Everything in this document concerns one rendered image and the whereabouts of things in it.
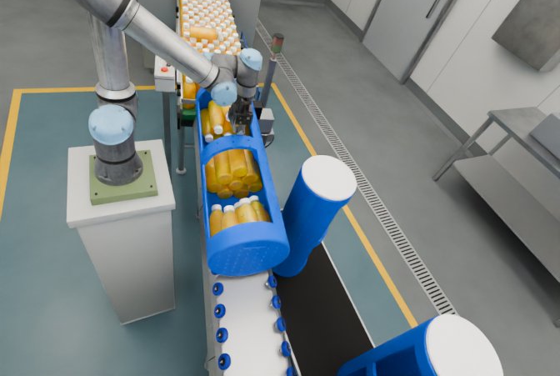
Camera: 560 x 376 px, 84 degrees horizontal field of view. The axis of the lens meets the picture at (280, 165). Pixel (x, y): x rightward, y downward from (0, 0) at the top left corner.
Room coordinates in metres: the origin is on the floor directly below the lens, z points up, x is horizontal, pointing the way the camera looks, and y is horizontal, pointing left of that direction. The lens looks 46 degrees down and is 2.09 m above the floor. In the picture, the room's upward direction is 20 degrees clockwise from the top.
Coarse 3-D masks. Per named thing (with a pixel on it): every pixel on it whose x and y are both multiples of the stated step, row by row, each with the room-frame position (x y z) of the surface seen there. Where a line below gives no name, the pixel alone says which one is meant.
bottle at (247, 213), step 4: (244, 204) 0.65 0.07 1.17; (248, 204) 0.65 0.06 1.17; (240, 208) 0.63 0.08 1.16; (244, 208) 0.63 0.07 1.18; (248, 208) 0.63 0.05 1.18; (252, 208) 0.64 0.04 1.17; (240, 212) 0.62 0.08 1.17; (244, 212) 0.61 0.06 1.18; (248, 212) 0.62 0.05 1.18; (252, 212) 0.63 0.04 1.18; (240, 216) 0.60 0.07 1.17; (244, 216) 0.60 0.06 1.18; (248, 216) 0.60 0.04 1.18; (252, 216) 0.61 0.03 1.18; (256, 216) 0.62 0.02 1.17; (240, 220) 0.59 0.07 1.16; (244, 220) 0.58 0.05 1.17; (248, 220) 0.59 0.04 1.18; (252, 220) 0.59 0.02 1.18; (256, 220) 0.60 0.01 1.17
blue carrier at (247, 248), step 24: (216, 144) 0.85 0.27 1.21; (240, 144) 0.87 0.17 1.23; (264, 168) 0.82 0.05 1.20; (264, 192) 0.84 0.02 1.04; (216, 240) 0.48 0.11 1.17; (240, 240) 0.48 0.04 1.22; (264, 240) 0.51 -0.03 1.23; (216, 264) 0.44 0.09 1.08; (240, 264) 0.48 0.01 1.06; (264, 264) 0.53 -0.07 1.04
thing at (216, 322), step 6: (210, 270) 0.49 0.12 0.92; (210, 276) 0.47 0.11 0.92; (216, 276) 0.47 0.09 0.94; (210, 282) 0.45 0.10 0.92; (216, 282) 0.45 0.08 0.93; (210, 288) 0.43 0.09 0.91; (216, 300) 0.39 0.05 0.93; (216, 318) 0.33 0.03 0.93; (216, 324) 0.32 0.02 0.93; (216, 330) 0.30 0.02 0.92; (216, 342) 0.27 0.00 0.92; (216, 348) 0.25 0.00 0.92; (216, 354) 0.24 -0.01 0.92; (216, 360) 0.22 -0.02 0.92; (216, 366) 0.21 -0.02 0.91; (222, 372) 0.19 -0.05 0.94
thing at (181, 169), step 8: (176, 0) 2.60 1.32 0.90; (176, 24) 2.21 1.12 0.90; (176, 32) 2.10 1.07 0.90; (184, 120) 1.44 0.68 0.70; (192, 120) 1.47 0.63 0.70; (184, 128) 1.58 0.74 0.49; (184, 136) 1.58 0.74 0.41; (184, 144) 1.59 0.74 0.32; (192, 144) 1.62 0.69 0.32; (184, 168) 1.60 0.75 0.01
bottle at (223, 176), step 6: (216, 156) 0.86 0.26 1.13; (222, 156) 0.86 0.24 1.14; (216, 162) 0.83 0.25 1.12; (222, 162) 0.83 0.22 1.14; (228, 162) 0.85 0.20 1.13; (216, 168) 0.80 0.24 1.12; (222, 168) 0.80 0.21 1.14; (228, 168) 0.81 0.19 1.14; (216, 174) 0.78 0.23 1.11; (222, 174) 0.77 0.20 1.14; (228, 174) 0.78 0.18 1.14; (222, 180) 0.78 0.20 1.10; (228, 180) 0.79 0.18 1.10
